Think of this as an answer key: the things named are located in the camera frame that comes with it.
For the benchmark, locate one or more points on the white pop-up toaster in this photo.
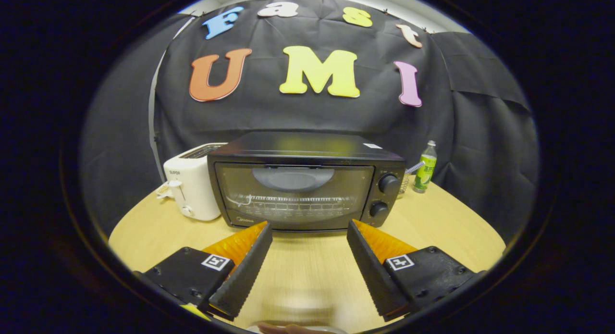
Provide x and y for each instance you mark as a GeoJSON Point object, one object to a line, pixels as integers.
{"type": "Point", "coordinates": [192, 190]}

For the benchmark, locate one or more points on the white plastic tray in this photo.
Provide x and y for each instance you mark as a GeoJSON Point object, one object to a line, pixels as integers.
{"type": "Point", "coordinates": [337, 330]}

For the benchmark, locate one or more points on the black toaster oven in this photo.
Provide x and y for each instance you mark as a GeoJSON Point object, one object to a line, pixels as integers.
{"type": "Point", "coordinates": [307, 149]}

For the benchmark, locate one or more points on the green drink bottle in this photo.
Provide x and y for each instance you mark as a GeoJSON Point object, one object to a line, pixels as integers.
{"type": "Point", "coordinates": [424, 173]}

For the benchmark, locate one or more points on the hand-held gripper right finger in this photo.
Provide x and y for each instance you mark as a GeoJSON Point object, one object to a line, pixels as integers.
{"type": "Point", "coordinates": [372, 276]}

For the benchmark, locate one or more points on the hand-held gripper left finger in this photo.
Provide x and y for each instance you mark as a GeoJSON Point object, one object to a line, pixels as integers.
{"type": "Point", "coordinates": [242, 276]}

